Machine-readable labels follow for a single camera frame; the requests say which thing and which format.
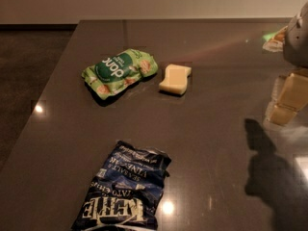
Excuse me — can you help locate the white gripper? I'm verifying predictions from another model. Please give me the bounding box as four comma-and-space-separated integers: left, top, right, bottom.
267, 2, 308, 126

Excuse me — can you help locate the yellow sponge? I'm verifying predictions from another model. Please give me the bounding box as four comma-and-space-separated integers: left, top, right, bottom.
159, 64, 192, 95

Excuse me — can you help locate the green snack bag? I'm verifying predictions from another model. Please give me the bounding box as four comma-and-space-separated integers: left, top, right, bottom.
82, 49, 158, 100

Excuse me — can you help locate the blue Kettle chip bag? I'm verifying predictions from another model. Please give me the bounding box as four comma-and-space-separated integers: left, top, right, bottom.
71, 141, 171, 231

